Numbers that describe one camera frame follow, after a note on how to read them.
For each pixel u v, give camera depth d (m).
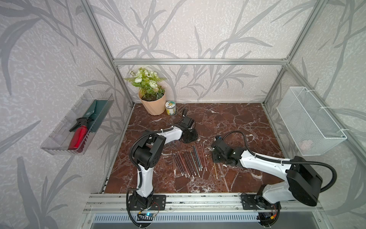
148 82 0.95
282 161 0.47
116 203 0.75
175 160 0.89
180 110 1.14
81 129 0.61
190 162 0.87
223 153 0.64
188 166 0.86
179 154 0.91
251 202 0.73
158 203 0.73
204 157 0.90
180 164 0.87
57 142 0.58
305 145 0.72
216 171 0.84
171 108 1.08
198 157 0.90
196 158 0.89
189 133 0.86
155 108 1.05
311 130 0.61
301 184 0.42
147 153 0.52
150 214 0.70
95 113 0.71
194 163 0.87
